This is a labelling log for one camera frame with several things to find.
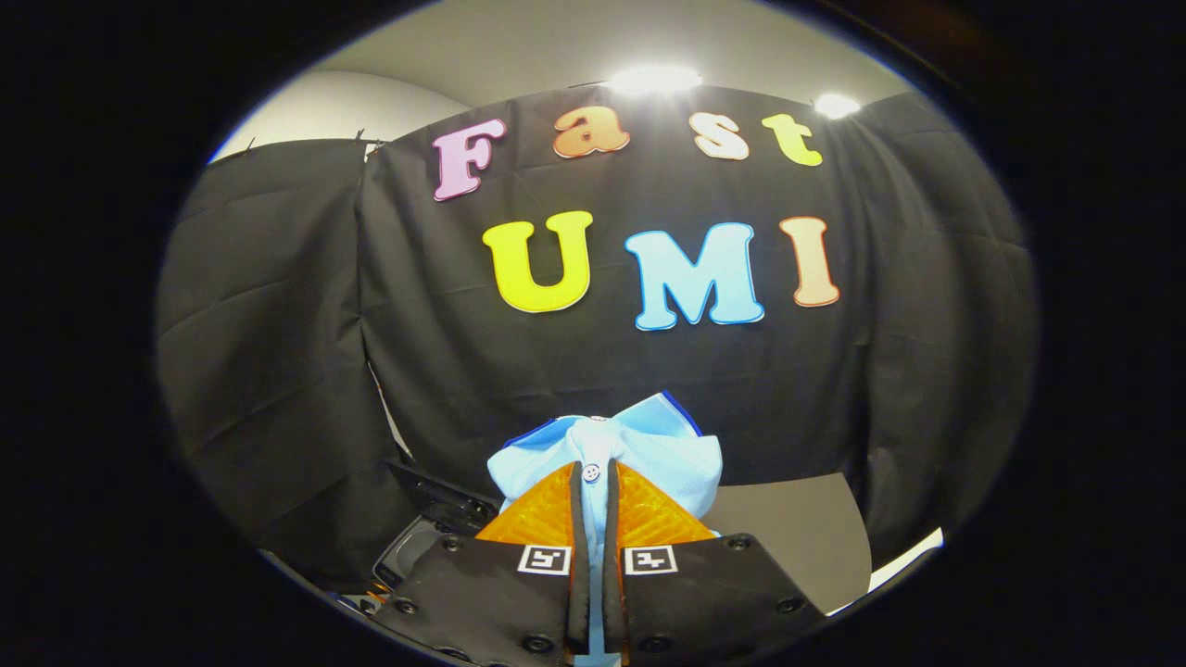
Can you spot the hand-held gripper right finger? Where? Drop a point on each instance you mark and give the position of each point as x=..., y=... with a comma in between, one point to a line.
x=704, y=602

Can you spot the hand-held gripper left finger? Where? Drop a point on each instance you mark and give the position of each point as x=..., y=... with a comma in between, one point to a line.
x=482, y=602

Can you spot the grey washing machine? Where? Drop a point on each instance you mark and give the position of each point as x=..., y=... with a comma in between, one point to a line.
x=412, y=551

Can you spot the light blue polo shirt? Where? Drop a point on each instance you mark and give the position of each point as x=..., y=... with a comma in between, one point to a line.
x=649, y=454

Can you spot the grey cabinet with dark top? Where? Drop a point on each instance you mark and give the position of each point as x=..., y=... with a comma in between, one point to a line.
x=797, y=537

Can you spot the black backdrop cloth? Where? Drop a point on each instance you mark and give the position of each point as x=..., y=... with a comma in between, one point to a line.
x=463, y=371

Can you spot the rectangular ceiling light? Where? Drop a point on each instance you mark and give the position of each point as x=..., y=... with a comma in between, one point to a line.
x=653, y=80
x=836, y=105

